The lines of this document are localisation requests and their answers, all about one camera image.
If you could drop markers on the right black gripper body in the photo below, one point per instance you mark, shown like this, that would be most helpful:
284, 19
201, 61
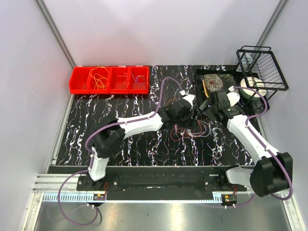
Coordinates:
211, 109

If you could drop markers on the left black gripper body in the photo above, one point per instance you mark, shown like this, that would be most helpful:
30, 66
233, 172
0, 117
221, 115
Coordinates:
186, 117

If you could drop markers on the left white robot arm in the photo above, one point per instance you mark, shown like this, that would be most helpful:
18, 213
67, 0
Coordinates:
104, 142

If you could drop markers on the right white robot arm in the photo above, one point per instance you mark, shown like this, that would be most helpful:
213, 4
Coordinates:
273, 170

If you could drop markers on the floral square plate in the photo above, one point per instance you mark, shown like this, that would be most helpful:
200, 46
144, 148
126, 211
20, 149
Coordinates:
214, 82

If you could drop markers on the glass cup in rack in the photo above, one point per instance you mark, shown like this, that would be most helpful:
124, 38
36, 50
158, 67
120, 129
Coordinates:
246, 61

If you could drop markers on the red storage bin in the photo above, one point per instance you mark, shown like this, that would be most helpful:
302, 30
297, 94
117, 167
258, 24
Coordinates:
78, 83
118, 80
138, 82
99, 80

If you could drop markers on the black wire dish rack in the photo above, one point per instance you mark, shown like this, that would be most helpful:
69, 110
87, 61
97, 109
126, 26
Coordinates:
266, 66

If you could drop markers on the aluminium frame rail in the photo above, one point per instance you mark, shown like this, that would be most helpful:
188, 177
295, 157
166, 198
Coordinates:
52, 183

